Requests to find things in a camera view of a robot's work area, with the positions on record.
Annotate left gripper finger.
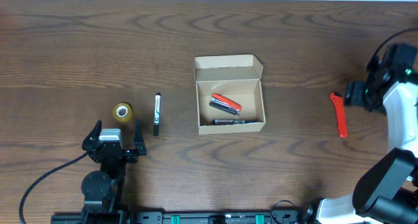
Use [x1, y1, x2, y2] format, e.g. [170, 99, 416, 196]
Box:
[133, 120, 147, 155]
[82, 120, 102, 150]

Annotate red utility knife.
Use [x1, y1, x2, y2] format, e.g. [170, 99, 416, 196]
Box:
[329, 91, 348, 138]

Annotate green black whiteboard marker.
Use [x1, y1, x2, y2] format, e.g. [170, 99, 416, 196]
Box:
[153, 93, 161, 136]

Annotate blue whiteboard marker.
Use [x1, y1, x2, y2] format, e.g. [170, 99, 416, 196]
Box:
[212, 119, 255, 125]

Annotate red stapler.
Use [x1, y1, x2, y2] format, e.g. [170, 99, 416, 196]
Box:
[209, 93, 242, 115]

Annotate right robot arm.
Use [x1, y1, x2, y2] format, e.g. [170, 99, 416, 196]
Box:
[306, 43, 417, 224]

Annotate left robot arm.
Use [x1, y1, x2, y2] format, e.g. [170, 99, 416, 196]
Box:
[81, 120, 146, 224]

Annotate yellow tape roll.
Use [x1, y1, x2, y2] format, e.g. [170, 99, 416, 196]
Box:
[112, 103, 133, 123]

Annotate open cardboard box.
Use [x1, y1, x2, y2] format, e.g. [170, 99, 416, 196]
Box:
[194, 54, 266, 135]

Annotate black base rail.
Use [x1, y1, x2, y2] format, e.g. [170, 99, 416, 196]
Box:
[50, 208, 306, 224]

